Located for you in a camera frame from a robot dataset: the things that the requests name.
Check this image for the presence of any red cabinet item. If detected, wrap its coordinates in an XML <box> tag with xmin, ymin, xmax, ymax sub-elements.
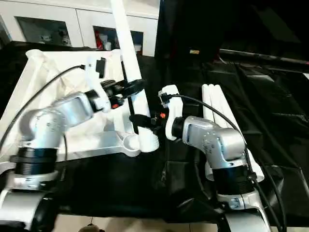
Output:
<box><xmin>94</xmin><ymin>30</ymin><xmax>105</xmax><ymax>48</ymax></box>

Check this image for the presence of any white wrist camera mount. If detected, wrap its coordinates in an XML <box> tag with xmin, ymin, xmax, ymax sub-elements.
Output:
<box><xmin>157</xmin><ymin>84</ymin><xmax>184</xmax><ymax>141</ymax></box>
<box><xmin>84</xmin><ymin>55</ymin><xmax>114</xmax><ymax>115</ymax></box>

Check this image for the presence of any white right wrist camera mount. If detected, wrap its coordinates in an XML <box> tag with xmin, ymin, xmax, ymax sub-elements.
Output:
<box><xmin>157</xmin><ymin>84</ymin><xmax>184</xmax><ymax>141</ymax></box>

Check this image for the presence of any white glass-door cabinet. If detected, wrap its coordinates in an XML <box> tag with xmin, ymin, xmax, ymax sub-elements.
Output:
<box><xmin>0</xmin><ymin>0</ymin><xmax>160</xmax><ymax>58</ymax></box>

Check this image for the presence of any long dark metal rod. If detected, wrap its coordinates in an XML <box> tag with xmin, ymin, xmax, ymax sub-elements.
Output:
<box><xmin>219</xmin><ymin>48</ymin><xmax>309</xmax><ymax>66</ymax></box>

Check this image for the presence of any black plastic table mat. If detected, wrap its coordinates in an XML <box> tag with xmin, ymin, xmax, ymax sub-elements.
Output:
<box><xmin>0</xmin><ymin>40</ymin><xmax>309</xmax><ymax>225</ymax></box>

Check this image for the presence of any large black backdrop sheet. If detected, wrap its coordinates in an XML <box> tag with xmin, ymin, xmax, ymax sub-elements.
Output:
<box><xmin>154</xmin><ymin>0</ymin><xmax>309</xmax><ymax>66</ymax></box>

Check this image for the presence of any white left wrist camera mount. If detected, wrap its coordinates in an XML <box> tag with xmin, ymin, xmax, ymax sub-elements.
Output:
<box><xmin>84</xmin><ymin>55</ymin><xmax>114</xmax><ymax>115</ymax></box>

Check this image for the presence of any white plastic table top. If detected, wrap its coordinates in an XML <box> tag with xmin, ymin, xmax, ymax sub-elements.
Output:
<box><xmin>0</xmin><ymin>48</ymin><xmax>155</xmax><ymax>175</ymax></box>

